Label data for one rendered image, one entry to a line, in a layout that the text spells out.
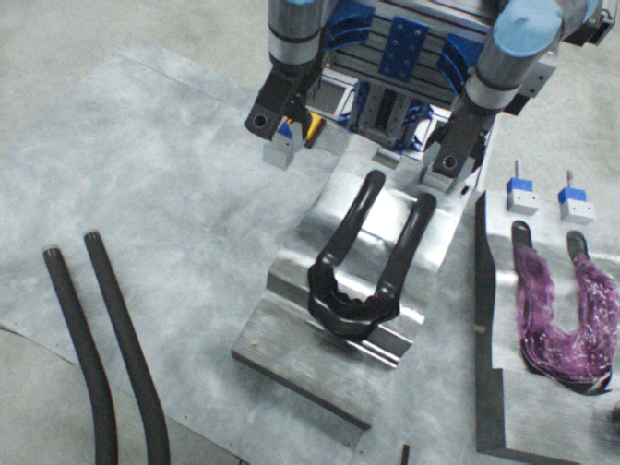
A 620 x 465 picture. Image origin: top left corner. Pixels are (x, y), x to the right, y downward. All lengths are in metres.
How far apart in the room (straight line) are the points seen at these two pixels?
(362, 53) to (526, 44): 0.69
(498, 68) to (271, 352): 0.56
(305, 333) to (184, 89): 0.66
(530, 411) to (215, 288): 0.57
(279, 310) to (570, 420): 0.48
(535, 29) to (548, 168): 1.69
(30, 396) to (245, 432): 1.07
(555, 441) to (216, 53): 2.10
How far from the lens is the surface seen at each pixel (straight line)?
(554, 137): 2.54
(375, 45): 1.36
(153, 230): 1.01
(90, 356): 0.86
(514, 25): 0.75
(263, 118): 0.77
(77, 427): 1.77
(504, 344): 0.92
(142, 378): 0.80
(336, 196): 0.94
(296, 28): 0.71
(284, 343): 0.84
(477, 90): 0.82
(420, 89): 1.41
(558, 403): 0.89
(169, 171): 1.07
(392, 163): 1.03
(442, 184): 0.98
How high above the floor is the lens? 1.67
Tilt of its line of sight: 62 degrees down
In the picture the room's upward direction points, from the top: 11 degrees clockwise
